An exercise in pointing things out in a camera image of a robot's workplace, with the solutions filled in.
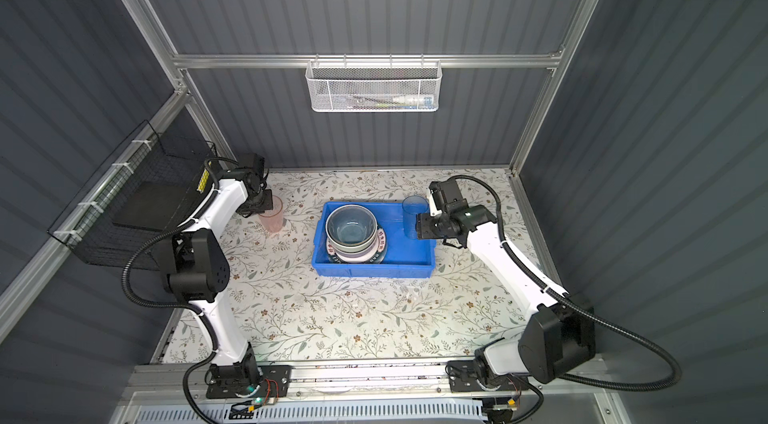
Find pink translucent plastic cup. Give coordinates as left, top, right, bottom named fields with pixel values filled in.
left=258, top=196, right=284, bottom=233

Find blue translucent plastic cup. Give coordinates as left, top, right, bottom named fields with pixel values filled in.
left=402, top=195, right=429, bottom=240

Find blue plastic bin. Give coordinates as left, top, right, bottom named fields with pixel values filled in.
left=311, top=201, right=436, bottom=279

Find white plate dark green rim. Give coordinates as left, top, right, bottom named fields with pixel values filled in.
left=326, top=228, right=387, bottom=264

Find dark blue ceramic bowl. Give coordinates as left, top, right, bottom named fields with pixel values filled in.
left=325, top=204, right=378, bottom=248

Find green ceramic bowl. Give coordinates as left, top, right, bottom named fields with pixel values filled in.
left=327, top=225, right=377, bottom=252

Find pink ceramic bowl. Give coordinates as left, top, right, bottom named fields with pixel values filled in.
left=326, top=238, right=387, bottom=264

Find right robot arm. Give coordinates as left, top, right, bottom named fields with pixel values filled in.
left=415, top=176, right=596, bottom=384

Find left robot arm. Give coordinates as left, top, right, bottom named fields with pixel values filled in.
left=158, top=154, right=273, bottom=398

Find yellow tag on basket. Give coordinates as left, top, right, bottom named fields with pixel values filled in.
left=196, top=160, right=213, bottom=194

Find white marker in basket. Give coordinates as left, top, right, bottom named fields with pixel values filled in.
left=384, top=95, right=435, bottom=110

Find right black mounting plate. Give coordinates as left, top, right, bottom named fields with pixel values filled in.
left=444, top=359, right=530, bottom=394

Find black mounting plate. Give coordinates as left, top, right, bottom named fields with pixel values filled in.
left=444, top=359, right=530, bottom=394
left=205, top=365, right=293, bottom=400

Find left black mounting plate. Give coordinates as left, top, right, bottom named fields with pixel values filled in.
left=205, top=365, right=293, bottom=400

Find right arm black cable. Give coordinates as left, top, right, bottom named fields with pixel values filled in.
left=446, top=174, right=683, bottom=393

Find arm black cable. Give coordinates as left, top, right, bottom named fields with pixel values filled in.
left=121, top=156, right=241, bottom=424
left=446, top=174, right=683, bottom=393

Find black wire wall basket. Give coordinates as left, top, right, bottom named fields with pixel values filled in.
left=48, top=122, right=218, bottom=268

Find white wire mesh basket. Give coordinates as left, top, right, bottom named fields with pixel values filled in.
left=305, top=59, right=443, bottom=113

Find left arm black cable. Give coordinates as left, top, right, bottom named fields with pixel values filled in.
left=121, top=156, right=241, bottom=424

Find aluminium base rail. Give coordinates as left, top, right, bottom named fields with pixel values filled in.
left=113, top=356, right=631, bottom=424

